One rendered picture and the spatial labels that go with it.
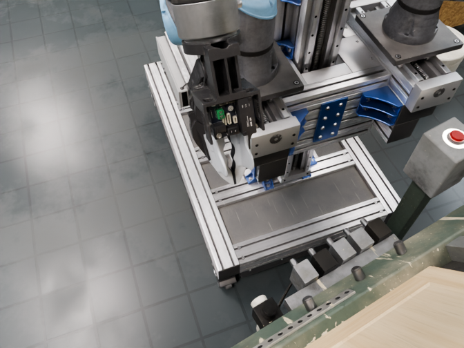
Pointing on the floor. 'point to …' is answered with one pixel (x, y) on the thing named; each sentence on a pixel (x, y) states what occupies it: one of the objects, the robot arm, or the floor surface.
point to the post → (407, 210)
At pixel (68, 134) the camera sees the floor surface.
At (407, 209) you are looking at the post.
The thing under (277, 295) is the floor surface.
